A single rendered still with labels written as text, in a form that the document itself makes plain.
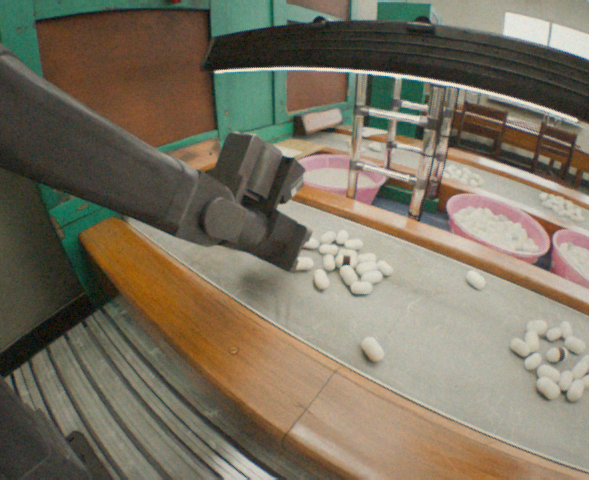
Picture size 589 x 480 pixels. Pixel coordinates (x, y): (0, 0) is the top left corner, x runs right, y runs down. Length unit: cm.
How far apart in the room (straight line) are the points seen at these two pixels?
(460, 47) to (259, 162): 27
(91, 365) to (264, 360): 31
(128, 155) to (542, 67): 39
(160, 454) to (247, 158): 37
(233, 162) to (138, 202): 13
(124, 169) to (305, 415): 26
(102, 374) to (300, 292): 34
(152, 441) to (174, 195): 32
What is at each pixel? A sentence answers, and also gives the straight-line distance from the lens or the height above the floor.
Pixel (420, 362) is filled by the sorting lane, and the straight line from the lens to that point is 38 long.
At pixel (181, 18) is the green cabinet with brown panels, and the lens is 79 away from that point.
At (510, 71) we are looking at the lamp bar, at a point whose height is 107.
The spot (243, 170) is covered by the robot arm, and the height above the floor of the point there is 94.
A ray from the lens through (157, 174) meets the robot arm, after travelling 21.
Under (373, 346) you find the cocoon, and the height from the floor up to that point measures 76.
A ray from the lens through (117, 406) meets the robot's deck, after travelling 47.
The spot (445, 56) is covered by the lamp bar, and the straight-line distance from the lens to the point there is 36.
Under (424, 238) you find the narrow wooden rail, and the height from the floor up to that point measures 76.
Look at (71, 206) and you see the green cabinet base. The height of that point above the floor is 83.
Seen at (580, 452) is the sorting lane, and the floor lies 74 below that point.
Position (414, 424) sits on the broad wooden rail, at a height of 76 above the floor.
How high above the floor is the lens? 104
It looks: 35 degrees down
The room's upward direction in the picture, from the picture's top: straight up
